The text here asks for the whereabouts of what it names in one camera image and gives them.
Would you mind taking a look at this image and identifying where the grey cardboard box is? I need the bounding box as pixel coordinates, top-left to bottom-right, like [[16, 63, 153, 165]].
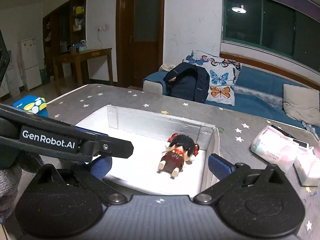
[[76, 106, 219, 197]]

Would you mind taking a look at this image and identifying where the butterfly print pillow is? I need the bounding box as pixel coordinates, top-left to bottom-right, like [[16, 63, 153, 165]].
[[183, 50, 241, 106]]

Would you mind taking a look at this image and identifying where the blue sofa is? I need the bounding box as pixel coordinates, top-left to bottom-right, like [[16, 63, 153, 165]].
[[142, 64, 320, 140]]

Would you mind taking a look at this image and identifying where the dark wooden shelf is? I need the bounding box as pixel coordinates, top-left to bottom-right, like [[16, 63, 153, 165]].
[[42, 0, 87, 77]]

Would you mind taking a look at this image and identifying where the brown wooden door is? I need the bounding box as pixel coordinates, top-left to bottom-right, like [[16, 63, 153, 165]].
[[116, 0, 164, 88]]

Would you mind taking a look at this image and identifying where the blue yellow tissue box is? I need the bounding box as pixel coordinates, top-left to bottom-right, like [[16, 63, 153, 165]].
[[11, 95, 48, 117]]

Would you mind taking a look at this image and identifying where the grey knit gloved hand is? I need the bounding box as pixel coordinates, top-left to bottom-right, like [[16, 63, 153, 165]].
[[1, 153, 44, 223]]

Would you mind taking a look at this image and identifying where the green framed window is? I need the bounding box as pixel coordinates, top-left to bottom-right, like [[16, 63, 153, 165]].
[[223, 0, 319, 71]]

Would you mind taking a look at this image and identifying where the wooden side table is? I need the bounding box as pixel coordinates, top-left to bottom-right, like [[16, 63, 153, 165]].
[[53, 48, 114, 96]]

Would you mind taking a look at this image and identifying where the white refrigerator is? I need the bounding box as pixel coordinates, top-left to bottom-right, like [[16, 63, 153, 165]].
[[21, 37, 42, 91]]

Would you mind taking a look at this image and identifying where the dark blue backpack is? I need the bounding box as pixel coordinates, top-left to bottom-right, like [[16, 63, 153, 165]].
[[163, 62, 210, 103]]

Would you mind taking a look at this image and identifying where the black-haired girl doll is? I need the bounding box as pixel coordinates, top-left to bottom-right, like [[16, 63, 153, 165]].
[[157, 133, 200, 179]]

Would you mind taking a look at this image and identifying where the grey cushion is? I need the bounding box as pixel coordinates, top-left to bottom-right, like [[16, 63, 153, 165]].
[[283, 84, 319, 127]]

